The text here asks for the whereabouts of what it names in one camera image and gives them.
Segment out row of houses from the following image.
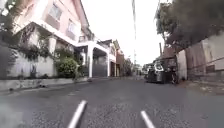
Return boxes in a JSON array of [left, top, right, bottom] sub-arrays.
[[101, 38, 134, 78]]

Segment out low concrete kerb wall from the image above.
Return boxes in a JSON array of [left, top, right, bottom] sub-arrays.
[[0, 77, 89, 92]]

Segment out dark parked vehicle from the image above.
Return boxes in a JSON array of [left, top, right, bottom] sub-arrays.
[[144, 57, 180, 85]]

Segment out pole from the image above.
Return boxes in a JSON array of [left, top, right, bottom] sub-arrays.
[[158, 41, 163, 58]]

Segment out grey concrete wall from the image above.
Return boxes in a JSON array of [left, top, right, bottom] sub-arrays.
[[175, 32, 224, 83]]

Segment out green bush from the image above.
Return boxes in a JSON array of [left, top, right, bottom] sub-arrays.
[[54, 57, 80, 80]]

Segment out overhead wires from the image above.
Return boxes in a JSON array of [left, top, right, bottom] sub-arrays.
[[130, 0, 162, 54]]

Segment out robot's own part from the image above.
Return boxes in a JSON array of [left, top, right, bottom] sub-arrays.
[[67, 99, 88, 128], [140, 110, 156, 128]]

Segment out large dark tree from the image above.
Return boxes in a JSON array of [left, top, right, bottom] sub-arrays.
[[154, 0, 224, 50]]

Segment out grey asphalt road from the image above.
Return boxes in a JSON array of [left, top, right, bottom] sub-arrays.
[[0, 76, 224, 128]]

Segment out pink house with balcony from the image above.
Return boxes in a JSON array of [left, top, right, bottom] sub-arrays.
[[0, 0, 117, 80]]

